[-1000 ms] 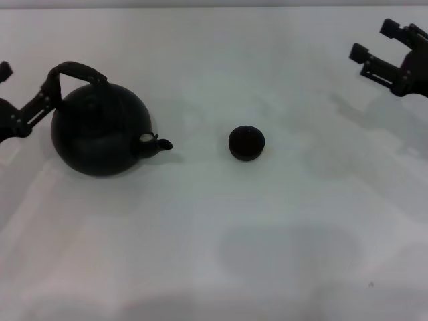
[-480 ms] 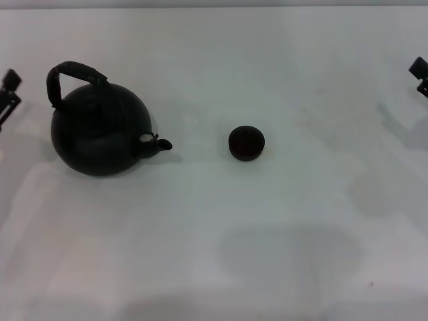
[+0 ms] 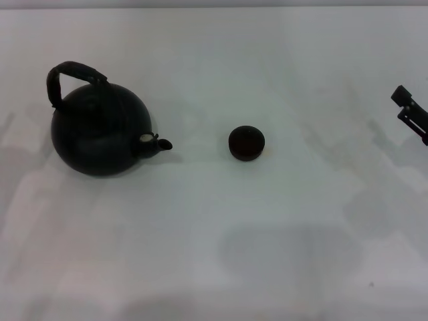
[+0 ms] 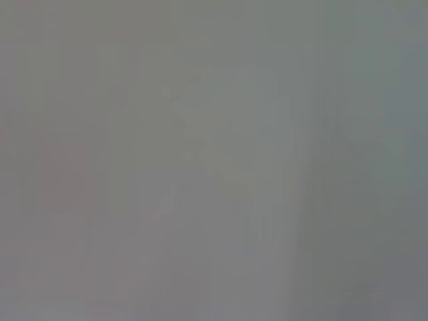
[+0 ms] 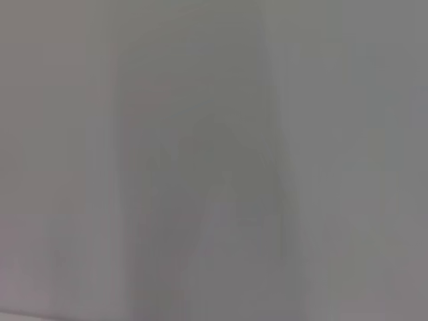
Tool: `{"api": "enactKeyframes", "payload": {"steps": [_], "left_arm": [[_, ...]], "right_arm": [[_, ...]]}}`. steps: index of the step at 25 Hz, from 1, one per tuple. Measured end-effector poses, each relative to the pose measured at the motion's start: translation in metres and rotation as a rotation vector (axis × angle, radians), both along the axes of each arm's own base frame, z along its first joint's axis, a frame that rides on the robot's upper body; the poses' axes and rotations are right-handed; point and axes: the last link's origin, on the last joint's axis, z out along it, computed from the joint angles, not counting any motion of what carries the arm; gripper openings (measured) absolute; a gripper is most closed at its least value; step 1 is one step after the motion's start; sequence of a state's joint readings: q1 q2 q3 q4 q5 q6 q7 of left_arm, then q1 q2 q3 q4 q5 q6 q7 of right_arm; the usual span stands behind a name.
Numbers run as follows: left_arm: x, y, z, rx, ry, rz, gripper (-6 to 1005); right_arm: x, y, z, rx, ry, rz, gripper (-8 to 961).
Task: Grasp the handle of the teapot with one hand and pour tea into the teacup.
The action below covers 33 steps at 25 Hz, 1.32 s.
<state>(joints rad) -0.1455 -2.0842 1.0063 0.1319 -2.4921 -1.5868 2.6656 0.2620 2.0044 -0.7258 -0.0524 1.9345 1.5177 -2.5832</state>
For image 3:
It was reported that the small dark teacup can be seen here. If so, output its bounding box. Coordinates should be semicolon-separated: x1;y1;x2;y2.
228;125;266;163

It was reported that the black round teapot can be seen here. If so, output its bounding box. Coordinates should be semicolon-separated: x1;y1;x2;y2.
45;61;174;179

